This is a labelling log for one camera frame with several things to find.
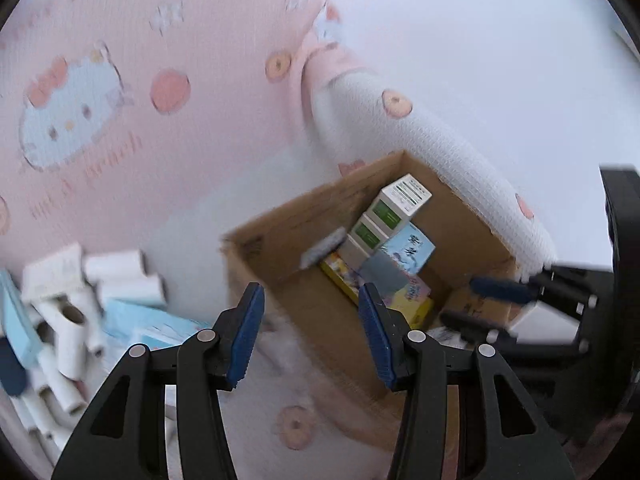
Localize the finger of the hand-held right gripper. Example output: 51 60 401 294
470 265 599 320
440 310 591 360

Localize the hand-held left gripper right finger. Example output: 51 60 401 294
357 282 576 480

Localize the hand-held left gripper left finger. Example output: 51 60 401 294
52 282 266 480

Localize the brown cardboard box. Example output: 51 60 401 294
220 150 526 453

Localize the light blue hard case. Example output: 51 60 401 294
0 270 45 372

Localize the dark blue felt case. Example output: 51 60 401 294
0 337 28 399

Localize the yellow printed box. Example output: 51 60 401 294
320 252 435 330

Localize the light blue tissue packet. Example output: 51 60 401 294
357 225 437 302
102 297 213 352

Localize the blue wipes packet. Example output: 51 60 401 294
299 227 347 272

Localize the pile of white paper rolls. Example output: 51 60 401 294
12 249 168 467

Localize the small white box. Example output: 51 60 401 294
21 242 85 302

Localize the pink printed blanket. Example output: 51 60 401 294
0 0 368 291

